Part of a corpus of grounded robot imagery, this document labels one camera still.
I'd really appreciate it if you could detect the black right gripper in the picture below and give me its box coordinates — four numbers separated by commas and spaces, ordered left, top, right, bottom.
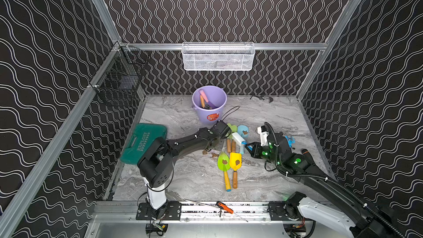
244, 141, 282, 167

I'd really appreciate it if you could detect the small blue clamp tool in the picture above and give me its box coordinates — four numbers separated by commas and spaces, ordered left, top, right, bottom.
285, 136, 295, 148

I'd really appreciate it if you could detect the lime front trowel yellow handle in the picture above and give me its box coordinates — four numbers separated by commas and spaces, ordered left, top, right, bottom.
217, 152, 231, 192

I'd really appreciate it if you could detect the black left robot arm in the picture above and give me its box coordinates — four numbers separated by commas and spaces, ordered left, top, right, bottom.
137, 121, 231, 210

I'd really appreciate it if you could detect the orange handled screwdriver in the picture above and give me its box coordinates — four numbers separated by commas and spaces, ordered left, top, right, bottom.
216, 201, 248, 222

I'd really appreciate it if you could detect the yellow square trowel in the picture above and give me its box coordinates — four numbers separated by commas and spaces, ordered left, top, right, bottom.
230, 152, 242, 188

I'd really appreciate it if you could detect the white wire basket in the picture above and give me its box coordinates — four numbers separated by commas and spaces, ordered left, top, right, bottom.
181, 42, 256, 71

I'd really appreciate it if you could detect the purple front trowel pink handle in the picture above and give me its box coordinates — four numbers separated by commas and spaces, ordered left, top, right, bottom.
199, 89, 216, 110

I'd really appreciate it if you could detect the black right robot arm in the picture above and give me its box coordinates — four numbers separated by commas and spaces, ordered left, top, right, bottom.
245, 122, 404, 238

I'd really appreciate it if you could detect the green plastic tool case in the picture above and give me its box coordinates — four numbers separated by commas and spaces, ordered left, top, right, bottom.
120, 123, 167, 165

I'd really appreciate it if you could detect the black wire basket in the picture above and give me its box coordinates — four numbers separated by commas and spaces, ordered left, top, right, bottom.
89, 41, 151, 108

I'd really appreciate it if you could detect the black clip tool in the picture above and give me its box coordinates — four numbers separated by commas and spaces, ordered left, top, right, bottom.
250, 95, 274, 103

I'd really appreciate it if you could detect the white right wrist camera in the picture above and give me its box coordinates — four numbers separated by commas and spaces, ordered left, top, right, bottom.
257, 126, 269, 147

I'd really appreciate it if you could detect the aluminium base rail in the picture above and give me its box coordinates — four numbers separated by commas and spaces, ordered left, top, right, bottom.
92, 199, 361, 225

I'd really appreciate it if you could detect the lime front trowel wooden handle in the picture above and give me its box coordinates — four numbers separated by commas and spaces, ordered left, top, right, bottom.
200, 95, 206, 109

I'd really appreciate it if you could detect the wide green trowel wooden handle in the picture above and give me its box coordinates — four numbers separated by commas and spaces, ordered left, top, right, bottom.
226, 123, 232, 153

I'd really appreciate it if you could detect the black orange screwdriver handle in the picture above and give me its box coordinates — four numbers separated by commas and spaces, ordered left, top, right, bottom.
301, 149, 312, 158

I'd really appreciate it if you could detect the white blue brush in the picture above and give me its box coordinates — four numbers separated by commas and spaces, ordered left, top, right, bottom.
234, 133, 247, 148

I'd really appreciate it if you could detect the purple plastic bucket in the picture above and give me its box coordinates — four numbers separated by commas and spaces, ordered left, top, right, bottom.
192, 86, 227, 126

